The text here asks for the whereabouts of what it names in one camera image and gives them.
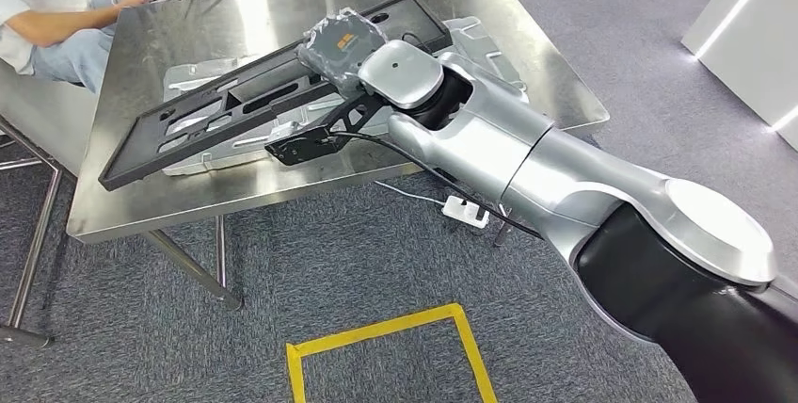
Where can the white display block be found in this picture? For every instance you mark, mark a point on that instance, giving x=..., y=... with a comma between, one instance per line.
x=754, y=38

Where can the person's forearm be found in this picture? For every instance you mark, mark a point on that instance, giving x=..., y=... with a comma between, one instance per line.
x=62, y=23

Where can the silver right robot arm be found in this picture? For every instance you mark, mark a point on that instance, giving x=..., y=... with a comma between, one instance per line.
x=561, y=188

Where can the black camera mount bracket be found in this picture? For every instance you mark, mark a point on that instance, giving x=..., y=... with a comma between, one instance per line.
x=312, y=141

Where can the stamped sheet metal panel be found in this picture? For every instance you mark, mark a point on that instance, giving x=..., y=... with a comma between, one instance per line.
x=492, y=57

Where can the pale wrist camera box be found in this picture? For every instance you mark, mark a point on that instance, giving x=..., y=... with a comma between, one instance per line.
x=284, y=132

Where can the long black plastic part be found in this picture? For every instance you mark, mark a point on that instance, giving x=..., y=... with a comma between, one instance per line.
x=187, y=132

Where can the metal frame chair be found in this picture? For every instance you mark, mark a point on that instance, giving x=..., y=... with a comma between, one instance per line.
x=37, y=232

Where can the white power strip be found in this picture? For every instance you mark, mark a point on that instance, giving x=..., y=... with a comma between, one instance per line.
x=466, y=212

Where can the stainless steel workbench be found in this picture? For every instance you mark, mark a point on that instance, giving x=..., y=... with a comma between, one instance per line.
x=187, y=32

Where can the person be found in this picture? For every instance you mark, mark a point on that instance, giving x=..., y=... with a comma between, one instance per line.
x=37, y=32

